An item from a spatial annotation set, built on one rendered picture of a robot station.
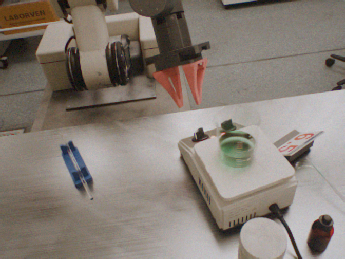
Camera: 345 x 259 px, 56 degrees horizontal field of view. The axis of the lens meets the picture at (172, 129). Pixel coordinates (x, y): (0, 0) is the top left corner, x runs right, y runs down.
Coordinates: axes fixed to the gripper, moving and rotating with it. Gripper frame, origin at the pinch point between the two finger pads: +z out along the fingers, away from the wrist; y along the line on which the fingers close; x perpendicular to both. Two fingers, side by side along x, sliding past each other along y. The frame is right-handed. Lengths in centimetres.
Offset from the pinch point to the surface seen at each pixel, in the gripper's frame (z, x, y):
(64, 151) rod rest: 4.4, -6.9, -26.2
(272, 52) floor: 11, 188, -18
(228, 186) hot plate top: 11.2, -11.2, 8.2
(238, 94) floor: 27, 139, -33
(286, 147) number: 13.1, 7.4, 13.6
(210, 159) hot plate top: 8.3, -7.5, 4.8
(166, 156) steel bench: 10.3, 0.4, -7.9
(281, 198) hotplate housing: 16.3, -5.8, 13.9
